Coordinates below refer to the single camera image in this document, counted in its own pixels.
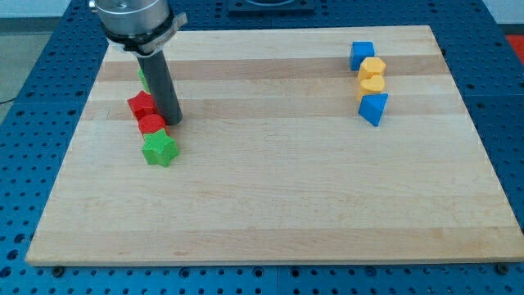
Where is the red star block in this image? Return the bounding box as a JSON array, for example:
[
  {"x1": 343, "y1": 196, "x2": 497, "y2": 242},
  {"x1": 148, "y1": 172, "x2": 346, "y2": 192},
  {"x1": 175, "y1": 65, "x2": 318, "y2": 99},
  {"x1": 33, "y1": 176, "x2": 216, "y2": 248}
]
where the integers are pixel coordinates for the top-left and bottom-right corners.
[{"x1": 127, "y1": 91, "x2": 157, "y2": 120}]

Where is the yellow hexagon block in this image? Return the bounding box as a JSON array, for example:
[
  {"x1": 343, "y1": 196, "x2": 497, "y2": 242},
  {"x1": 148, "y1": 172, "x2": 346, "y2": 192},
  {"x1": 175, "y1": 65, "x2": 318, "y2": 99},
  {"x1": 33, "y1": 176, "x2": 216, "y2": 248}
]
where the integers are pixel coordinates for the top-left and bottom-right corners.
[{"x1": 357, "y1": 57, "x2": 386, "y2": 81}]

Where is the green block behind rod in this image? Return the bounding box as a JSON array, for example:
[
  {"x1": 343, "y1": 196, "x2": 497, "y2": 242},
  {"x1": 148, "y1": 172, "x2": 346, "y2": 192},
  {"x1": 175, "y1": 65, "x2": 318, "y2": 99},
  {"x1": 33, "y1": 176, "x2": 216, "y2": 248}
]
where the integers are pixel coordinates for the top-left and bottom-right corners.
[{"x1": 138, "y1": 67, "x2": 151, "y2": 93}]

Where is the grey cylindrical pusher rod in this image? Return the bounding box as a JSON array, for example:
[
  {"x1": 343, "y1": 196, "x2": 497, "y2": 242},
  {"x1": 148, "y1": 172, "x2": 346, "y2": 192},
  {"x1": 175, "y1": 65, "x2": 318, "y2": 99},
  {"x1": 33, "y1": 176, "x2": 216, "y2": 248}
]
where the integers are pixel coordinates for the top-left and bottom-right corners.
[{"x1": 138, "y1": 51, "x2": 183, "y2": 125}]

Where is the blue triangle block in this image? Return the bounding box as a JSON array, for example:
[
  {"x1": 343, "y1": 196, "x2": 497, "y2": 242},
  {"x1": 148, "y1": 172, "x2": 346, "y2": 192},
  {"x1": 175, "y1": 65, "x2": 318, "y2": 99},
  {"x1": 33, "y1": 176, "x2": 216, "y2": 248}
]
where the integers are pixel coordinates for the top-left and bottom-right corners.
[{"x1": 359, "y1": 93, "x2": 389, "y2": 127}]

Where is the light wooden board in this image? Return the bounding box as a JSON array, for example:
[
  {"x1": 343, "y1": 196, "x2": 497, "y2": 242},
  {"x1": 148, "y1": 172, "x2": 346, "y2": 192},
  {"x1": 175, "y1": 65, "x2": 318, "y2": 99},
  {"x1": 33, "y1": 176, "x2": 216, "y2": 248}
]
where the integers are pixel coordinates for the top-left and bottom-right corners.
[{"x1": 25, "y1": 25, "x2": 523, "y2": 266}]

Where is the green star block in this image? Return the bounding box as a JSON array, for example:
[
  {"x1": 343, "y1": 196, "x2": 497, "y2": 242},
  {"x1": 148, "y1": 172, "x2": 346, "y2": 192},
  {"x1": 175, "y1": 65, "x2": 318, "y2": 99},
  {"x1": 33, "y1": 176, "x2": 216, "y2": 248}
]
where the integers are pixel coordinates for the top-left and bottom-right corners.
[{"x1": 142, "y1": 129, "x2": 179, "y2": 167}]

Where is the red cylinder block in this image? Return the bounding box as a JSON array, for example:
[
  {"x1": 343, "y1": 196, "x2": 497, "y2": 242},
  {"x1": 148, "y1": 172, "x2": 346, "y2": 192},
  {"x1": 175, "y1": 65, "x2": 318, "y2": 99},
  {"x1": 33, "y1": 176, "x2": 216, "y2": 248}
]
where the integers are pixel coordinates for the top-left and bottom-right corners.
[{"x1": 138, "y1": 114, "x2": 169, "y2": 135}]

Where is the blue cube block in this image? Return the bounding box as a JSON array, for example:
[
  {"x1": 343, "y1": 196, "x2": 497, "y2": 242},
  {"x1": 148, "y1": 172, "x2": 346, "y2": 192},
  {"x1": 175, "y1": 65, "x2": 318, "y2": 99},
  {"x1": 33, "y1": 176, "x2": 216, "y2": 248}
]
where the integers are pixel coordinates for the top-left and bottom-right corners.
[{"x1": 349, "y1": 41, "x2": 375, "y2": 71}]

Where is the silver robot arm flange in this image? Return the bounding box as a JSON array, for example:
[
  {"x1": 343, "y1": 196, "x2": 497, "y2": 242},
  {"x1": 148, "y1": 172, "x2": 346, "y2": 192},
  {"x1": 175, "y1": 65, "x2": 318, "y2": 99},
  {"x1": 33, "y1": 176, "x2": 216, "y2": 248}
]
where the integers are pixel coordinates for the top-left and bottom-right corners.
[{"x1": 88, "y1": 0, "x2": 187, "y2": 57}]

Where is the yellow heart block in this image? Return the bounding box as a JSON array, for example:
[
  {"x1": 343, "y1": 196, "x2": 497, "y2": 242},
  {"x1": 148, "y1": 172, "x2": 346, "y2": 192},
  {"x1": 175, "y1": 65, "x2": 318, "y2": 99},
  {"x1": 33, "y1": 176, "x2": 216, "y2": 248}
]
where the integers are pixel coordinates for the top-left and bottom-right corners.
[{"x1": 356, "y1": 75, "x2": 386, "y2": 102}]

